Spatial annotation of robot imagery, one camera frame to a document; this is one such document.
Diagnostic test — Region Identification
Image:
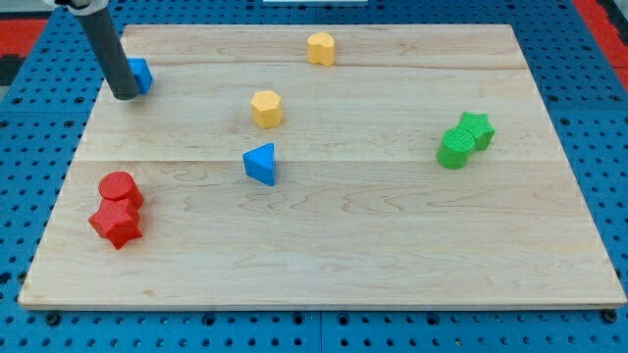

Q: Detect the red cylinder block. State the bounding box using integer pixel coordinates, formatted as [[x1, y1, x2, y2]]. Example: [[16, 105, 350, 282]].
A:
[[98, 171, 143, 208]]

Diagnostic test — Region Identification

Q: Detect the red star block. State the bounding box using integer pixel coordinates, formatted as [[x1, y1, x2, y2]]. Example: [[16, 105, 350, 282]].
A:
[[88, 199, 143, 250]]

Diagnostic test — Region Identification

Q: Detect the yellow hexagon block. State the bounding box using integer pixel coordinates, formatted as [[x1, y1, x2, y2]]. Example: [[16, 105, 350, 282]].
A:
[[250, 90, 283, 129]]

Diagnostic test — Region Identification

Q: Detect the green star block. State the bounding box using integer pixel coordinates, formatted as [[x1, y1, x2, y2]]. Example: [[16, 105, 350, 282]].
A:
[[457, 112, 496, 150]]

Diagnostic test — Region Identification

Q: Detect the white rod mount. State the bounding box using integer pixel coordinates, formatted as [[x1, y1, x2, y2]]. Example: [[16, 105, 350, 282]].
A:
[[42, 0, 108, 16]]

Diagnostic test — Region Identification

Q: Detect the blue triangle block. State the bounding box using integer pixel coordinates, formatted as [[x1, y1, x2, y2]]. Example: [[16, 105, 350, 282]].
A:
[[242, 142, 276, 186]]

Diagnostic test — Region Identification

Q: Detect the wooden board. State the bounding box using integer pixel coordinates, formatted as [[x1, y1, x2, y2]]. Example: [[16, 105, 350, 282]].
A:
[[19, 25, 626, 311]]

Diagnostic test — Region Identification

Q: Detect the yellow heart block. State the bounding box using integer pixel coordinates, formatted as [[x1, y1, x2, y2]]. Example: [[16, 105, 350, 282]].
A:
[[307, 31, 336, 66]]

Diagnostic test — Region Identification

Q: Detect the green cylinder block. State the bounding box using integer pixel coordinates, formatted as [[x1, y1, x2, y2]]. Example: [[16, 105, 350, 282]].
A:
[[437, 127, 476, 170]]

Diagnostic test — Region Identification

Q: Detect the blue cube block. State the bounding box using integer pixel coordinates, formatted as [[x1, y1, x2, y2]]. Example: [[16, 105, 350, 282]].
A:
[[129, 58, 153, 94]]

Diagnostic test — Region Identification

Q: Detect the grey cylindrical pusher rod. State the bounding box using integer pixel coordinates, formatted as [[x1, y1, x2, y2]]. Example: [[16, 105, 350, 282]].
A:
[[77, 6, 139, 100]]

